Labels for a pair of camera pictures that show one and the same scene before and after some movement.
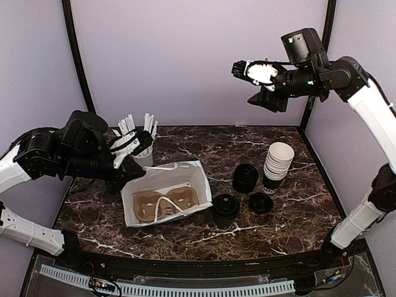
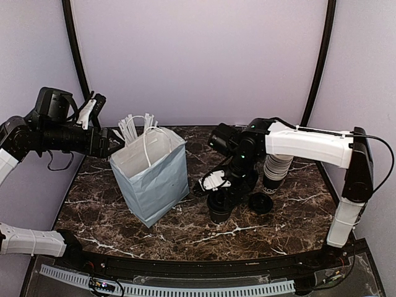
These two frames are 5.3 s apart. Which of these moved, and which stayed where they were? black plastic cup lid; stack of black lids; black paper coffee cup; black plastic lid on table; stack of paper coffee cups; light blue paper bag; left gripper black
Moved: light blue paper bag; left gripper black; black plastic cup lid; black paper coffee cup
Stayed: stack of paper coffee cups; black plastic lid on table; stack of black lids
